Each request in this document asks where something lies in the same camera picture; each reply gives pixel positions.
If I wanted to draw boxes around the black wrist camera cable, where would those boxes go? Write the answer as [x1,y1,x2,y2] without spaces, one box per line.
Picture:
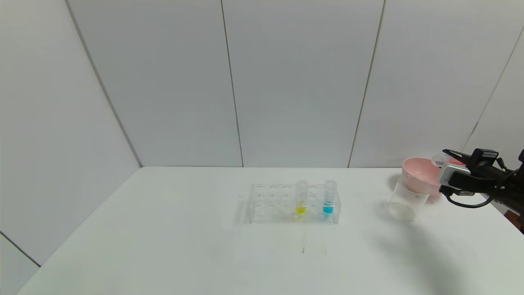
[444,189,504,209]

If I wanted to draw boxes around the test tube with blue liquid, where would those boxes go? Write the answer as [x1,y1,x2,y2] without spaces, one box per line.
[323,180,338,216]

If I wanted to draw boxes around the clear plastic beaker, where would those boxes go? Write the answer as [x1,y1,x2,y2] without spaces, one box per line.
[388,176,429,222]

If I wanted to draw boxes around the pink bowl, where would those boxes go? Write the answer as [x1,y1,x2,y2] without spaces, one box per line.
[402,158,458,201]

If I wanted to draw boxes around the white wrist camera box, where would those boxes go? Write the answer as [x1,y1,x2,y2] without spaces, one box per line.
[436,163,472,190]

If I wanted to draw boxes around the test tube with yellow liquid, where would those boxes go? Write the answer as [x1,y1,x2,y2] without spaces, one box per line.
[295,180,308,215]

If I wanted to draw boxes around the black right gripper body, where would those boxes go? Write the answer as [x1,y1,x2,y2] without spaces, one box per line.
[456,148,507,196]

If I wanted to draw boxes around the clear acrylic test tube rack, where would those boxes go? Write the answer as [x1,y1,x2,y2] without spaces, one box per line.
[246,183,341,225]

